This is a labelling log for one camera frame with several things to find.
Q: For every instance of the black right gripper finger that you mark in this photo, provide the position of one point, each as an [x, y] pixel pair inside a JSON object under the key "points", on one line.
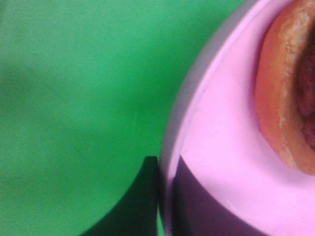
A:
{"points": [[136, 212]]}

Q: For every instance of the pink round plate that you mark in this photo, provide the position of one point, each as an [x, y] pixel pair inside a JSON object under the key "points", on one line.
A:
{"points": [[220, 176]]}

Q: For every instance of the burger with lettuce and tomato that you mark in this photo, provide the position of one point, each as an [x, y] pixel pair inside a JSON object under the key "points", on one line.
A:
{"points": [[285, 86]]}

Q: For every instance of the green table cloth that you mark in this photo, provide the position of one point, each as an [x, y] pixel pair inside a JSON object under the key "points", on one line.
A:
{"points": [[86, 88]]}

